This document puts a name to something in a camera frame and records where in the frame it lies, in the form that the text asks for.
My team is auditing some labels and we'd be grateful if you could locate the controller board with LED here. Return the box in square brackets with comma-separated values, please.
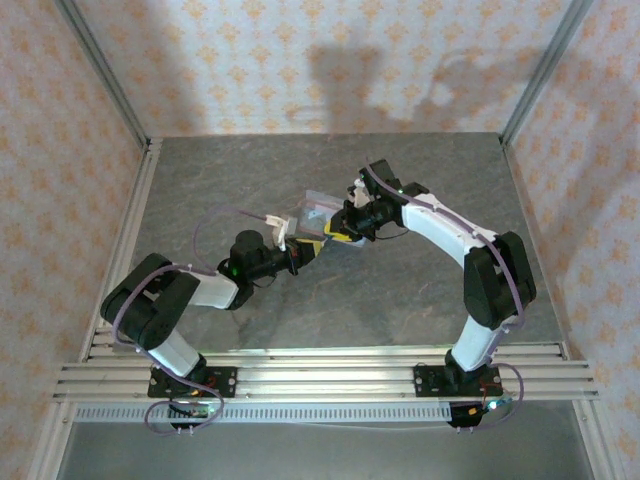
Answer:
[167, 397, 224, 421]
[447, 394, 516, 431]

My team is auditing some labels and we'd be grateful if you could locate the aluminium side rail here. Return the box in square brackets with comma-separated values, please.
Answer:
[499, 143, 572, 354]
[79, 138, 164, 361]

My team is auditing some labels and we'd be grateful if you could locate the aluminium mounting beam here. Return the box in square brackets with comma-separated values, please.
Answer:
[52, 342, 601, 401]

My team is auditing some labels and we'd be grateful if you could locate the blue cartoon tin box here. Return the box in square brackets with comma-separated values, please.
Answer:
[299, 188, 369, 250]

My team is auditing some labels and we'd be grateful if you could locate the slotted grey cable duct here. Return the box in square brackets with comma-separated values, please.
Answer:
[73, 402, 454, 425]

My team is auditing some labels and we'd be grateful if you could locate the aluminium frame post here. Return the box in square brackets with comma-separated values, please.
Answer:
[53, 0, 154, 151]
[498, 0, 595, 147]

